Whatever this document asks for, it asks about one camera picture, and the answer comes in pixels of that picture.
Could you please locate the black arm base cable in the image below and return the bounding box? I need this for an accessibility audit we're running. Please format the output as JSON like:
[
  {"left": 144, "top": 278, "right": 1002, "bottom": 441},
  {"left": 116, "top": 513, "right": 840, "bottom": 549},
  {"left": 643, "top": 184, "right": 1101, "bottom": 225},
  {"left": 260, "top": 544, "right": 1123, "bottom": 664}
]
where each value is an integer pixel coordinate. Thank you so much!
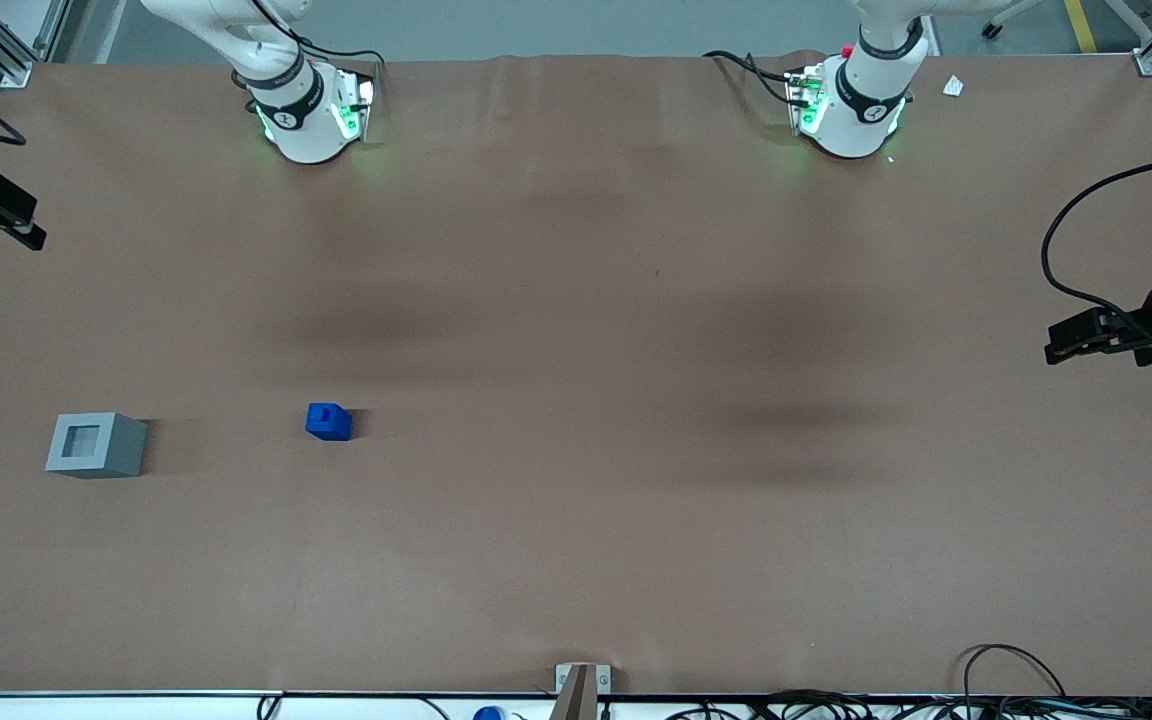
[
  {"left": 702, "top": 49, "right": 799, "bottom": 107},
  {"left": 291, "top": 33, "right": 386, "bottom": 76}
]

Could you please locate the white chair leg with caster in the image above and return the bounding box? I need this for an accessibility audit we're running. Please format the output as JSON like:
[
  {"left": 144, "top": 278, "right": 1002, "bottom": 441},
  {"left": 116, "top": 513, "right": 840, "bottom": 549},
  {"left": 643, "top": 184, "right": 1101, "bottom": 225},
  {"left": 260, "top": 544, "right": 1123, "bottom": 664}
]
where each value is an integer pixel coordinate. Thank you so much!
[{"left": 980, "top": 0, "right": 1049, "bottom": 41}]

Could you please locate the black right arm base cable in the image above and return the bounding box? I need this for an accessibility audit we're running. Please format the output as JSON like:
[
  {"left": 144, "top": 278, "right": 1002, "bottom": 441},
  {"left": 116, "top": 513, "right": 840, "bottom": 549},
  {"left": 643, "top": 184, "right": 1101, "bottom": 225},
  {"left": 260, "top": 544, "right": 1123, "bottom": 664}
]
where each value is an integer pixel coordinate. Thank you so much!
[{"left": 291, "top": 33, "right": 386, "bottom": 76}]

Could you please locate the long black left gripper cable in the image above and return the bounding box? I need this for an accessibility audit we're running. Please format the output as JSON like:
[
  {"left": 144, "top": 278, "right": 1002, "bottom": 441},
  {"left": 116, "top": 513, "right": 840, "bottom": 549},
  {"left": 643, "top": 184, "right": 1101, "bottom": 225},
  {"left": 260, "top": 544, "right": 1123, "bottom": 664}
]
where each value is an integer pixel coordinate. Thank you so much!
[{"left": 1040, "top": 150, "right": 1152, "bottom": 341}]

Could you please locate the grey metal bracket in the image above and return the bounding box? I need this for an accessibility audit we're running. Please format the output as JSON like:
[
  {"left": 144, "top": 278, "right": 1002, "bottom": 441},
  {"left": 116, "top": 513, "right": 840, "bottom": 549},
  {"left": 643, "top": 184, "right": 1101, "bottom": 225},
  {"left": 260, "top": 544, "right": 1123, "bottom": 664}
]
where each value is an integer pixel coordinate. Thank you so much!
[{"left": 554, "top": 662, "right": 613, "bottom": 697}]

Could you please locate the brown wooden post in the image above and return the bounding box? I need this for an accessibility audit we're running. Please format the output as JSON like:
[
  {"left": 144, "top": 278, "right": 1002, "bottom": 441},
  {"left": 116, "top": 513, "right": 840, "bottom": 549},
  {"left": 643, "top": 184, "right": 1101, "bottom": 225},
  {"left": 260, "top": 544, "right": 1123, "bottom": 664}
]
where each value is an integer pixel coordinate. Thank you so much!
[{"left": 549, "top": 665, "right": 598, "bottom": 720}]

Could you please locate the black cable bundle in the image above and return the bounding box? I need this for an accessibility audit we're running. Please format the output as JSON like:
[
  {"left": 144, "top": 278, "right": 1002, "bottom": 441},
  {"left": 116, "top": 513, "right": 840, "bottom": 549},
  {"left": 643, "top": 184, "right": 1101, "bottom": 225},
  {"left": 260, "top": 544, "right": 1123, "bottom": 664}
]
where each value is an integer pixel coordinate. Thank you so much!
[{"left": 671, "top": 688, "right": 1152, "bottom": 720}]

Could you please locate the gray square base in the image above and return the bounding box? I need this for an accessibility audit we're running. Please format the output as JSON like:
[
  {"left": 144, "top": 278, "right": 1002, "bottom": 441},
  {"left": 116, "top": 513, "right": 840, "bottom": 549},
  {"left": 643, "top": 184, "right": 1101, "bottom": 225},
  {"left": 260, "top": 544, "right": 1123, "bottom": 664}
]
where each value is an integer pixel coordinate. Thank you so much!
[{"left": 45, "top": 411, "right": 150, "bottom": 480}]

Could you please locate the brown table mat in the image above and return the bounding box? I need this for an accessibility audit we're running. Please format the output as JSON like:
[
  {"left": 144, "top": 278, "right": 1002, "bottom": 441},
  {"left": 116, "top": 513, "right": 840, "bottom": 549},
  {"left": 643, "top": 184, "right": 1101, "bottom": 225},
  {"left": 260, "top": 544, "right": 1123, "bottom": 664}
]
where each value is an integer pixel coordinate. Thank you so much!
[{"left": 0, "top": 50, "right": 1152, "bottom": 699}]

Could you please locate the black cable loop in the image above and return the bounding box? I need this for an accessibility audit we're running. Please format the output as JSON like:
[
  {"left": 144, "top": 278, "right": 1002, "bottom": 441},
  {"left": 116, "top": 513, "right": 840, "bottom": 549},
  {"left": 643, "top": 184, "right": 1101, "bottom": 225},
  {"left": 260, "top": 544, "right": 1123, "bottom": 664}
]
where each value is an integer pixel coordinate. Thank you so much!
[{"left": 962, "top": 643, "right": 1068, "bottom": 701}]

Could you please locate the blue plastic part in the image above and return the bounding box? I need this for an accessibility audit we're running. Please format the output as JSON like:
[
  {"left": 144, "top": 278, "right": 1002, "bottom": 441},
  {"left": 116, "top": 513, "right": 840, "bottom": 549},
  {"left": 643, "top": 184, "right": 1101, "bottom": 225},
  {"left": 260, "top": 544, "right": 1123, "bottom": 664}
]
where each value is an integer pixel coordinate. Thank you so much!
[{"left": 305, "top": 402, "right": 354, "bottom": 443}]

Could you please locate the white table edge rail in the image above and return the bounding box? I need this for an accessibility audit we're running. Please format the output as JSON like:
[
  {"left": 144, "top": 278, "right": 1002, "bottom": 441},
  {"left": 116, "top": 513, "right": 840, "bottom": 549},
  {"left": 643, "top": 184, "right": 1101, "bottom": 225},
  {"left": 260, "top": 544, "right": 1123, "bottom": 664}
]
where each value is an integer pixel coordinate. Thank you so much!
[{"left": 0, "top": 690, "right": 1152, "bottom": 720}]

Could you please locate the black left arm base cable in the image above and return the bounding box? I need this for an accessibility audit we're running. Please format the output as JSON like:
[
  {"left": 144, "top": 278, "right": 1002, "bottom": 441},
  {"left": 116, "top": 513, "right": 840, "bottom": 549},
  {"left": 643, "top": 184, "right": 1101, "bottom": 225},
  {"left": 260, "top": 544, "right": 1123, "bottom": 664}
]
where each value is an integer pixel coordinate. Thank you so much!
[{"left": 702, "top": 49, "right": 799, "bottom": 107}]

